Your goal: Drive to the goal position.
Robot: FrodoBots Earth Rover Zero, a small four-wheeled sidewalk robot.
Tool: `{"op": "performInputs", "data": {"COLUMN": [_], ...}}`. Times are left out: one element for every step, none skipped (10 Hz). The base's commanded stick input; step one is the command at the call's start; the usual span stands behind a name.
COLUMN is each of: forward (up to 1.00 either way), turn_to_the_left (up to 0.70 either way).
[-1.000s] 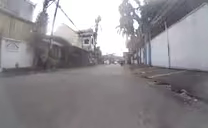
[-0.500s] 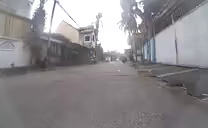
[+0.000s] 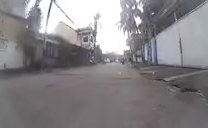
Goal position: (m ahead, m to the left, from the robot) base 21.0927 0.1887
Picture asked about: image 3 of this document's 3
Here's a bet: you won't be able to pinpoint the grey asphalt road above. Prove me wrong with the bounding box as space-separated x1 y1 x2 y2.
0 62 208 128

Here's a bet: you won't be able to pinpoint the cream building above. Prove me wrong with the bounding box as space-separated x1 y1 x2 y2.
0 0 28 71

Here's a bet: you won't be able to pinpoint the long white wall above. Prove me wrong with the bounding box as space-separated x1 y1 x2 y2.
143 0 208 70

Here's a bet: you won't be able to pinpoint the pale multi-storey building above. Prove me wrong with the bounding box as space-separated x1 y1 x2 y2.
53 21 97 52

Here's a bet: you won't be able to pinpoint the grey concrete pavement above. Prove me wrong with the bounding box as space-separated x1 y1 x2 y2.
134 64 208 106

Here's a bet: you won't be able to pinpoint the leaning pole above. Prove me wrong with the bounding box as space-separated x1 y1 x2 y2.
43 0 55 44

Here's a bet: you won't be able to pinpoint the overhead wires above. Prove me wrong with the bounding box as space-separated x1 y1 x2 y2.
53 0 75 25

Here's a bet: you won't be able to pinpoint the dark tree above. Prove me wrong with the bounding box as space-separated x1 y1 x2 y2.
26 0 44 35

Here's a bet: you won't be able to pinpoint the row of trees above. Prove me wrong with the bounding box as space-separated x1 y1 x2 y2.
116 0 206 64

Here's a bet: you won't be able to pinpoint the dark low building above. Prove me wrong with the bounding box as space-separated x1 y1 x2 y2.
24 32 93 69

